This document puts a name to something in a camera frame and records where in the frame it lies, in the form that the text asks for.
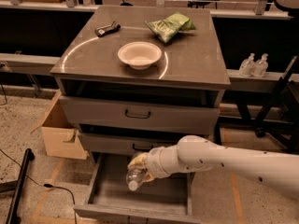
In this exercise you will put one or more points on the yellow soft gripper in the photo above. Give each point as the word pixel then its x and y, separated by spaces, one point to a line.
pixel 153 163

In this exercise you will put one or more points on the clear plastic water bottle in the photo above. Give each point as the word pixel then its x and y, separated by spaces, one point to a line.
pixel 135 177

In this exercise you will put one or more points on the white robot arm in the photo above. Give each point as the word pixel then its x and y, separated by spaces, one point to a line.
pixel 279 171

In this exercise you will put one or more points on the grey middle drawer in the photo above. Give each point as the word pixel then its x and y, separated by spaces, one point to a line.
pixel 121 145

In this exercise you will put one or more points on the grey open bottom drawer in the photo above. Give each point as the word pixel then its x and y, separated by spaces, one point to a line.
pixel 162 201

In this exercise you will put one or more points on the grey top drawer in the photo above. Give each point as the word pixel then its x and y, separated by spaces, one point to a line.
pixel 139 116

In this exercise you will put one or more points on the grey drawer cabinet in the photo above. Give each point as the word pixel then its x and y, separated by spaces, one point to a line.
pixel 141 77

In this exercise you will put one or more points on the left sanitizer pump bottle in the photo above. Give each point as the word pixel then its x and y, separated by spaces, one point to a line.
pixel 246 66

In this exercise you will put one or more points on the sanitizer pump bottle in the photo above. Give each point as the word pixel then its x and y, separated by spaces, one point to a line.
pixel 260 66
pixel 246 66

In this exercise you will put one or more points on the right sanitizer pump bottle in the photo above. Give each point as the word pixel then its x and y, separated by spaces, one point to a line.
pixel 260 66

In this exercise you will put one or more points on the cardboard box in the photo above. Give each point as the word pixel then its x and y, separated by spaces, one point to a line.
pixel 60 138

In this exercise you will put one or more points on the white paper bowl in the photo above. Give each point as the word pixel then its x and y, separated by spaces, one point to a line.
pixel 139 55

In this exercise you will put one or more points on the green chip bag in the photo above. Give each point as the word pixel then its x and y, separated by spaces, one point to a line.
pixel 167 28

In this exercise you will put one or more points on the black handheld device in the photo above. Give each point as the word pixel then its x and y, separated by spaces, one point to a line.
pixel 106 30

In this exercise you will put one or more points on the black stand leg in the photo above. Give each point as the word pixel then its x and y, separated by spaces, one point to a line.
pixel 12 213

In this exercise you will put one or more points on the black office chair base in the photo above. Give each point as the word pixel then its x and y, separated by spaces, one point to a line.
pixel 279 114

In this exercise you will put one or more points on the grey metal shelf rail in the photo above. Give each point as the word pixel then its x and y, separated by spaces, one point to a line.
pixel 27 64

